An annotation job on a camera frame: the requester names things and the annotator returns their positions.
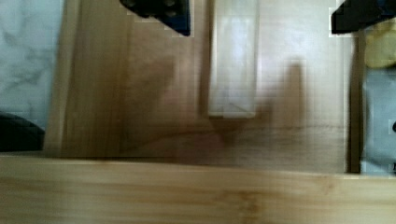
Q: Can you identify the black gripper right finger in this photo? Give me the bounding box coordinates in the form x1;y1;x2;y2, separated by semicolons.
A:
331;0;396;35

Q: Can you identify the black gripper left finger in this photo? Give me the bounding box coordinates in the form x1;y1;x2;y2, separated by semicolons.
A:
119;0;191;36

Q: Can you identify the white butter stick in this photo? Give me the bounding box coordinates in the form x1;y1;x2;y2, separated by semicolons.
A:
208;0;260;119

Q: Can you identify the potato chips bag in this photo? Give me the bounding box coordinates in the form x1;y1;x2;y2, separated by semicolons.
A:
361;19;396;175

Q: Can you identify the large wooden cutting board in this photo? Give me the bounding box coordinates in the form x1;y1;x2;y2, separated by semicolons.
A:
1;157;396;224

